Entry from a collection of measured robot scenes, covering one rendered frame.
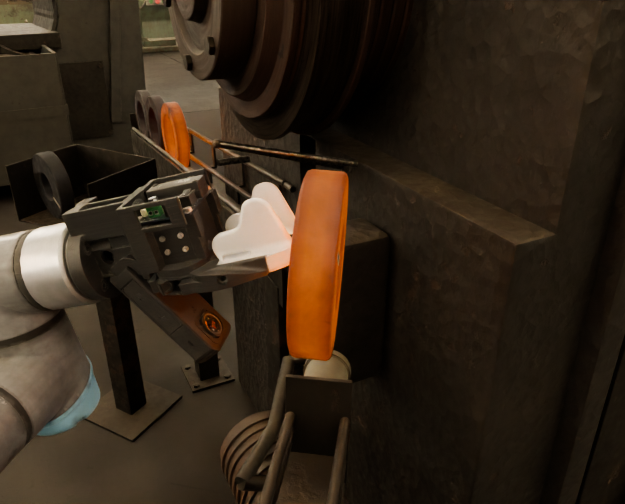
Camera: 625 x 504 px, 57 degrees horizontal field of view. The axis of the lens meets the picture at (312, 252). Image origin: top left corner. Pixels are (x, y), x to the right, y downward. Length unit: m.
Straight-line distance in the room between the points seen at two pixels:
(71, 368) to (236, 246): 0.22
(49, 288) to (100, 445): 1.18
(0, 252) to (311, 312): 0.28
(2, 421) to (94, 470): 1.09
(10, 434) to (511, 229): 0.51
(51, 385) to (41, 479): 1.08
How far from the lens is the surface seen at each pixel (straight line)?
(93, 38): 3.79
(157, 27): 9.24
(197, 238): 0.46
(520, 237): 0.64
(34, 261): 0.53
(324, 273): 0.40
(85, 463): 1.65
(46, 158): 1.42
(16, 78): 3.26
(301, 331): 0.42
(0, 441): 0.54
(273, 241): 0.45
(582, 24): 0.62
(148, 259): 0.47
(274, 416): 0.82
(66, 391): 0.60
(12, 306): 0.56
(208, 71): 0.84
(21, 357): 0.58
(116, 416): 1.74
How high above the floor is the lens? 1.12
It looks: 26 degrees down
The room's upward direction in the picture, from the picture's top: straight up
